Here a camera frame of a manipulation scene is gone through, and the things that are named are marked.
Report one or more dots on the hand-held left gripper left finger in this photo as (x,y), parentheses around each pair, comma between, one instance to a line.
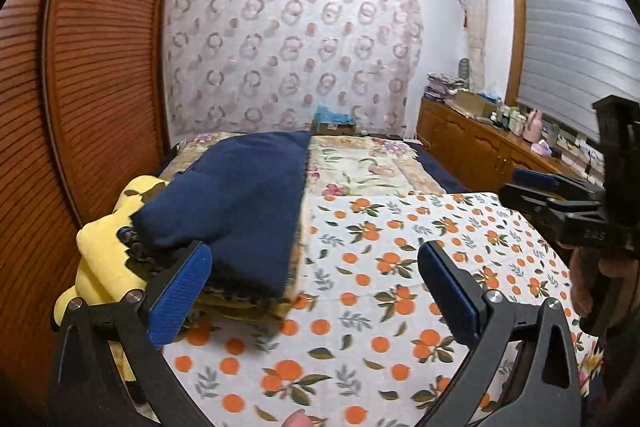
(180,292)

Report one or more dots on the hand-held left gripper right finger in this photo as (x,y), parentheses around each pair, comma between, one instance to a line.
(450,294)

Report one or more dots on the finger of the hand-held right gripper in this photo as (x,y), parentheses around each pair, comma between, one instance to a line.
(535,179)
(530,202)

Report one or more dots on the navy printed T-shirt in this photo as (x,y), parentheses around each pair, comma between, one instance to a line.
(230,207)

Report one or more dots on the stack of folded clothes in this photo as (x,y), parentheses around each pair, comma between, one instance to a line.
(442,84)

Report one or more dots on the person's right hand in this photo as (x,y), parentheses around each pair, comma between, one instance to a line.
(582,282)

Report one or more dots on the person's left hand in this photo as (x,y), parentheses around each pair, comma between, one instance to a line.
(300,419)

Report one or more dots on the pink tissue pack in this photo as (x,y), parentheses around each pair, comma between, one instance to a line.
(541,148)

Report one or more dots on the pink bottle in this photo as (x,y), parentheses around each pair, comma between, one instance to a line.
(532,124)

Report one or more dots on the navy dotted garment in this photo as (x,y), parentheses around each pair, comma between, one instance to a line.
(140,252)

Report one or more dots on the wooden cabinet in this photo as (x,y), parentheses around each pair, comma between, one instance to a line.
(480,147)

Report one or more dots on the row of small bottles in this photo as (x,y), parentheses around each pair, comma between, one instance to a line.
(510,119)

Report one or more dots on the orange print bedsheet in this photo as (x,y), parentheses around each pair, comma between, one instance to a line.
(380,297)

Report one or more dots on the yellow plush toy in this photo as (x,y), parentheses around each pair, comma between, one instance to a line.
(100,257)

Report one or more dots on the navy blanket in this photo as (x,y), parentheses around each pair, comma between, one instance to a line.
(440,174)

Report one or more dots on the open cardboard box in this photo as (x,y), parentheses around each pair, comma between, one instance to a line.
(472,104)

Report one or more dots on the small grey fan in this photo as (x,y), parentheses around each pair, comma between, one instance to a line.
(463,68)

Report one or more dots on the grey window blind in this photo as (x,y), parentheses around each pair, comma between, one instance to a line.
(570,47)

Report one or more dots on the white side curtain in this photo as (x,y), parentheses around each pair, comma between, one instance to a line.
(474,17)

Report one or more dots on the blue crumpled bag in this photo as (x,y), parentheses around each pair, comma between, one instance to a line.
(331,114)

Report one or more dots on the brown slatted wardrobe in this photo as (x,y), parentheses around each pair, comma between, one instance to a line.
(100,82)

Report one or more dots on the wooden window frame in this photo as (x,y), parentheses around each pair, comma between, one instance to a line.
(512,32)

